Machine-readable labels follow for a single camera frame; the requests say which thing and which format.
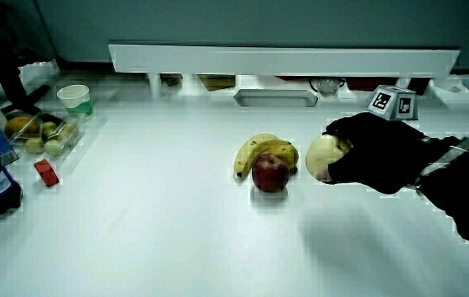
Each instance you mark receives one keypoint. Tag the yellow banana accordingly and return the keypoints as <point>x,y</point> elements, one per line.
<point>247,152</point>

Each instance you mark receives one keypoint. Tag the white and green paper cup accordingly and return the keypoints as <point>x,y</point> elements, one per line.
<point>74,99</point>

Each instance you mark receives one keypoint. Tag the orange mango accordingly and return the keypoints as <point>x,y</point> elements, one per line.
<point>20,125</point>

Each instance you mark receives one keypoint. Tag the small green fruit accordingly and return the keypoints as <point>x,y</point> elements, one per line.
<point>48,128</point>
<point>69,130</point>
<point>54,147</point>
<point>34,146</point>

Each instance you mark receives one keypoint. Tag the red block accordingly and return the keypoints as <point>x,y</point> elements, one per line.
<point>46,172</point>

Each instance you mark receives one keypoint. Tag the person's right hand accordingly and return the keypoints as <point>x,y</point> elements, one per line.
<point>383,156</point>

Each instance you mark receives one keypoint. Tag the yellow mango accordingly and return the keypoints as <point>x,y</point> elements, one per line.
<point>288,152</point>

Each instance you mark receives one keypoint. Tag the red apple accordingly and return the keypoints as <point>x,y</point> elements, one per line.
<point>270,173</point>

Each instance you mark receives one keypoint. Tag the black camera stand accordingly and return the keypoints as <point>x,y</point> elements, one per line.
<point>11,82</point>

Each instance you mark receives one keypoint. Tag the pale yellow pear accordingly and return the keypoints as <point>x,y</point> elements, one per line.
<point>321,154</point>

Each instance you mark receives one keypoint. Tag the white rectangular tray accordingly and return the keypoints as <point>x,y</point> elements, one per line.
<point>276,98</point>

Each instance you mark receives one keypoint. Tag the clear plastic fruit container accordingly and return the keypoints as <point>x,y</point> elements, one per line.
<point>71,142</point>

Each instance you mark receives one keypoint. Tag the brown box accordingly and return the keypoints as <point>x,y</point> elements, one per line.
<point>218,81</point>

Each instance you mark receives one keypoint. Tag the dark red box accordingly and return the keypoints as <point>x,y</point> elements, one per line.
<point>370,83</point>

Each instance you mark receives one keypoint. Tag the clear glass cup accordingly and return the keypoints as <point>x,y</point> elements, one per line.
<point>326,86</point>

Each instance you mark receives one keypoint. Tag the white shelf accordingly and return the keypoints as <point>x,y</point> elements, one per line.
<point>284,61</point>

